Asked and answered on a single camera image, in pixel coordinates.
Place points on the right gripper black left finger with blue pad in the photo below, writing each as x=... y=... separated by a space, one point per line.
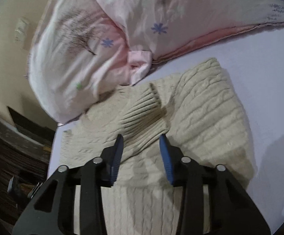
x=50 y=209

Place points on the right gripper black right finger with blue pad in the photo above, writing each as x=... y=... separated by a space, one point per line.
x=231 y=210

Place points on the beige cable knit sweater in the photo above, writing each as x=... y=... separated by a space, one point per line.
x=197 y=110

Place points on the dark wooden nightstand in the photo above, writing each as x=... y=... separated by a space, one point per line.
x=25 y=151

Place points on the lavender bed sheet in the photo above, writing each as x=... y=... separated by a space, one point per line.
x=254 y=65

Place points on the pink floral pillow left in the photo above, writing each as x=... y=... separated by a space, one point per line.
x=77 y=54

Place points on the pink floral pillow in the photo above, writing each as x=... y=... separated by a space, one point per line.
x=77 y=54
x=170 y=28

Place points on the pink floral pillow right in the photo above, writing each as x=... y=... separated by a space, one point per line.
x=170 y=28

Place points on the white wall switch plate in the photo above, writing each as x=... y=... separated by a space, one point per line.
x=21 y=29

